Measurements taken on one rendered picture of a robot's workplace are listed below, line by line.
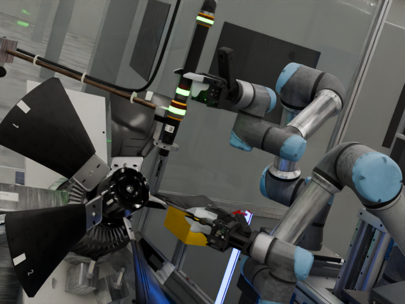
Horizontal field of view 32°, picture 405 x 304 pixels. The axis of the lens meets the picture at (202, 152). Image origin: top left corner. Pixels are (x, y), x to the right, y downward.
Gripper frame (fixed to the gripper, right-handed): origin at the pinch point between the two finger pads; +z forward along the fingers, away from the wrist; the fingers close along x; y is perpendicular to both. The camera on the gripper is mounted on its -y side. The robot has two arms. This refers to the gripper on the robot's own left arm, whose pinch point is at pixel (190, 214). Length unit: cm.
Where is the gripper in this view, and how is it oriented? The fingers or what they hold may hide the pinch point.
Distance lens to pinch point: 193.5
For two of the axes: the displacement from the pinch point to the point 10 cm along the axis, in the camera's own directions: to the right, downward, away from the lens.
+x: -2.6, 9.3, 2.7
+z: -8.8, -3.4, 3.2
